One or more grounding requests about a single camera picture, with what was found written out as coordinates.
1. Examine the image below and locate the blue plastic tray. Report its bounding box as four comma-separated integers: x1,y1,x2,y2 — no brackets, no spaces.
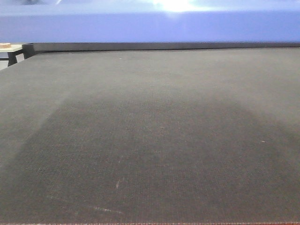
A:
0,0,300,43

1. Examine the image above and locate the white side table left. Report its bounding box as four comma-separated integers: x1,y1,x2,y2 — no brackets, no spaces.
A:
0,44,23,67

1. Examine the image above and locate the black table edge rail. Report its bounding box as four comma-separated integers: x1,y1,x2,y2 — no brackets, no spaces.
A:
22,42,300,59

